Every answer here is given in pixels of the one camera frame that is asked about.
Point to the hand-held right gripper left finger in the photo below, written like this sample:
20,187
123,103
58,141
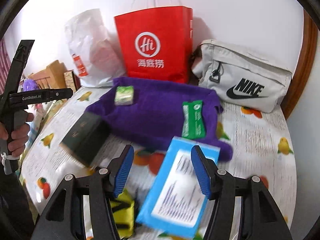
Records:
123,171

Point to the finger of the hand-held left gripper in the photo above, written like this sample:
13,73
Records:
61,93

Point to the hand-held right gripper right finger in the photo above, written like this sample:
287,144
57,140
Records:
201,173

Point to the blue tissue pack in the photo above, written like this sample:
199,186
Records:
172,180

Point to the person's left hand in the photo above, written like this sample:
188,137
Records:
21,135

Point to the purple fluffy toy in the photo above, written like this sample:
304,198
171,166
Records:
30,85

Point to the striped curtain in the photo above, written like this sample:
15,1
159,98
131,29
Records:
4,65

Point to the light wooden box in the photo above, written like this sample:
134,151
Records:
56,73

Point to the yellow mesh pouch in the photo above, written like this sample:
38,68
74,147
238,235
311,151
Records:
123,212

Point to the dark green box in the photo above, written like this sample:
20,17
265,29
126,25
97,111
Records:
82,135

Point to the green wet wipe packet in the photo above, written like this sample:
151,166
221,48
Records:
193,120

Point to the white plastic bag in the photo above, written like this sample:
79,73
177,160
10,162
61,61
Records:
87,37

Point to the light green tissue pack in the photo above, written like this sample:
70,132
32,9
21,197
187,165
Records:
123,95

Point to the purple towel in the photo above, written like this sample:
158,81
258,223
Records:
155,105

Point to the red paper bag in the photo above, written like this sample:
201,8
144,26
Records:
155,25

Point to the grey waist bag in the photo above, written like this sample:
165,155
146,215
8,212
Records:
250,67

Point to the brown wooden chair back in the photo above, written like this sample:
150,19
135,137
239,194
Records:
303,67

